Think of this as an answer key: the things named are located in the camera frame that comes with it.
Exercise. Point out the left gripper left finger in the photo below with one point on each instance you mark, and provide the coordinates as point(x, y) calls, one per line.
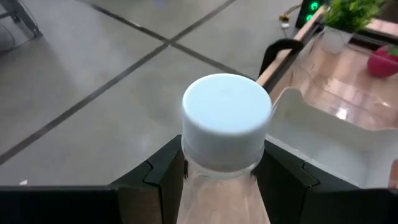
point(155, 193)

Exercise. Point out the red strawberry green top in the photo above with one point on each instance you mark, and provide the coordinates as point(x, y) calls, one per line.
point(381, 63)

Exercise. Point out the grey metal stand leg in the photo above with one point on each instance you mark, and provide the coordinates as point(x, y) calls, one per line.
point(23, 15)

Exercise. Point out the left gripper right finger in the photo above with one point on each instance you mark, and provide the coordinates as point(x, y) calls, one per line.
point(280, 193)

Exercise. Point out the white plug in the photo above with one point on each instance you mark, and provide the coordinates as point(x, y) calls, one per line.
point(285, 25)

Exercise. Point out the black box green lights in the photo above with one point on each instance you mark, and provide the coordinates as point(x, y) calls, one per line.
point(303, 15)

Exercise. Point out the clear bottle white cap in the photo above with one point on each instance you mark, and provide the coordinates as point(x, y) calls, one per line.
point(225, 109)

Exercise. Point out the green plant white pot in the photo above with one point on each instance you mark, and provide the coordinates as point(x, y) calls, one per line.
point(334, 40)

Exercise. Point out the small white scrap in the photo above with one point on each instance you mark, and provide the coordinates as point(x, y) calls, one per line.
point(23, 182)

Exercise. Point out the clear bin with cans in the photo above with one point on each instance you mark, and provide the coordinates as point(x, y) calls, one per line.
point(326, 146)

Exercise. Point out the short clear plastic bin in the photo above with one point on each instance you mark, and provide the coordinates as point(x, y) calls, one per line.
point(314, 74)

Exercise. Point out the gold connector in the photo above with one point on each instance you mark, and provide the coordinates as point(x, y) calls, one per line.
point(284, 17)

